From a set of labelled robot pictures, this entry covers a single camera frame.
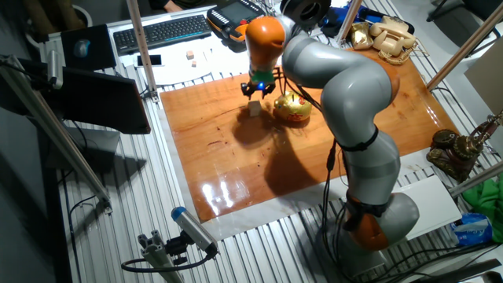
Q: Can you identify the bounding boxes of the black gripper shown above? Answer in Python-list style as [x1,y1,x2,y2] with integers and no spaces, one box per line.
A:
[240,80,277,100]

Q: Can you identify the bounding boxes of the pale wooden cube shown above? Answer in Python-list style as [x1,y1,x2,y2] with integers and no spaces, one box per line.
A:
[247,100,263,118]

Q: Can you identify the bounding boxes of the gold foil object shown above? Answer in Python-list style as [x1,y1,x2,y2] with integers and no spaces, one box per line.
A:
[349,21,375,51]

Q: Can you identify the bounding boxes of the person hand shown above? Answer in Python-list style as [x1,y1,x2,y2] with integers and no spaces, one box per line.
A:
[163,0,185,13]

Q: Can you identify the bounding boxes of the golden piggy bank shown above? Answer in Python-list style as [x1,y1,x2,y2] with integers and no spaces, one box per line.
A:
[273,90,314,123]

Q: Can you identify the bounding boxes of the black orange teach pendant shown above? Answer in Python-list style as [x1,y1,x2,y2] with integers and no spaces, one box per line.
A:
[206,0,266,42]

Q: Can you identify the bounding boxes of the dark blue bag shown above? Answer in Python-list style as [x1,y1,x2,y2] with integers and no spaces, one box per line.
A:
[320,2,378,39]

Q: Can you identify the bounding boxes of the black computer keyboard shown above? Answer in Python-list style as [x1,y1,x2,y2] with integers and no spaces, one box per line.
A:
[112,14,214,57]

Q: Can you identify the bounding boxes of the black flat monitor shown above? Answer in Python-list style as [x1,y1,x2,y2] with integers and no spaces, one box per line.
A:
[57,66,152,136]

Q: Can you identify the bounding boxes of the black mouse pad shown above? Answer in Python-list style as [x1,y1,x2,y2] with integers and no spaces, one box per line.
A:
[60,24,118,72]

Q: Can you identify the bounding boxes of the grey computer mouse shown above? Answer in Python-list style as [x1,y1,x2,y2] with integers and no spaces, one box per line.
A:
[72,39,92,60]

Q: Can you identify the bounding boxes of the white flat board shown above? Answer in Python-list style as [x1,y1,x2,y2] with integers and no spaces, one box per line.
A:
[392,175,463,241]

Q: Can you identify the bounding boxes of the black office chair base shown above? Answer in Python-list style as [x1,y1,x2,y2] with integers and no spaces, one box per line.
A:
[426,0,503,23]

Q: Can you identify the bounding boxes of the grey box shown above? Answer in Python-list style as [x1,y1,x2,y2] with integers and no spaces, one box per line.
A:
[464,38,503,116]

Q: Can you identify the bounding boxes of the blue plastic bag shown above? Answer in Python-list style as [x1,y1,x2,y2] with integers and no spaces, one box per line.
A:
[449,212,494,247]

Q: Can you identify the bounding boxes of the green cloth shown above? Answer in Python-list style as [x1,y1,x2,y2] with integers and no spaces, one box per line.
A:
[462,178,503,243]

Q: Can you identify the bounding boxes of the green wrist bracket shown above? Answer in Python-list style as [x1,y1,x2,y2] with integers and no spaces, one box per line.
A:
[250,69,277,85]

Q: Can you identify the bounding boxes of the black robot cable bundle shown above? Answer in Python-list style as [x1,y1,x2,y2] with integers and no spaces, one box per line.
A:
[319,138,349,270]

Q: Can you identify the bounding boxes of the aluminium frame post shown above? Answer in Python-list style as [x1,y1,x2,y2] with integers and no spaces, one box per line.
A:
[125,0,160,104]
[335,0,363,45]
[426,0,503,90]

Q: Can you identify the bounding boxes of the beige corded telephone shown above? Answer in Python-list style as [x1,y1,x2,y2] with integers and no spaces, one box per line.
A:
[368,15,420,66]

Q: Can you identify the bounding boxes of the silver camera with blue end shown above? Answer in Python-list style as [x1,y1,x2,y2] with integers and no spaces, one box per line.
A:
[171,206,219,255]

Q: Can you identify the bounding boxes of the aluminium camera stand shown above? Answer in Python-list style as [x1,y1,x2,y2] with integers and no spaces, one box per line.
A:
[137,230,185,283]

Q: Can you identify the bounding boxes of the silver camera on frame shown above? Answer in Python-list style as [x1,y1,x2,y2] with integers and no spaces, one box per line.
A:
[46,49,64,90]

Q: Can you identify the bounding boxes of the black camera cable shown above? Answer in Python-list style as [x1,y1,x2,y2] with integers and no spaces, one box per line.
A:
[120,250,215,274]

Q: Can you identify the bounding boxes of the aluminium frame beam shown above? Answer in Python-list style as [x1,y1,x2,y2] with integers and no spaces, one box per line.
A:
[449,160,503,198]
[0,54,114,215]

